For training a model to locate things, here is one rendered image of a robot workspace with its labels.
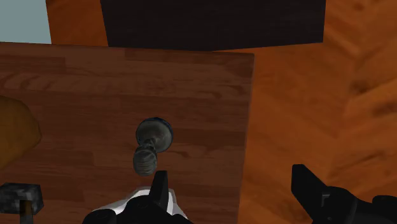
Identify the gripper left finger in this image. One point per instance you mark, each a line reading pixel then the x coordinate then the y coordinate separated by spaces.
pixel 159 192

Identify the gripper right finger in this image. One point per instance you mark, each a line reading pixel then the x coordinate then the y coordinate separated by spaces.
pixel 313 194

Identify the white rounded object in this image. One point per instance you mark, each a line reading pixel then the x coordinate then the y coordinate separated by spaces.
pixel 136 195

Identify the wooden table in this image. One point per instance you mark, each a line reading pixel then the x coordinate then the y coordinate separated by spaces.
pixel 93 93

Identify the yellow-brown rounded object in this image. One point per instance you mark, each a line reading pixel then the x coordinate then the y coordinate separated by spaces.
pixel 15 130

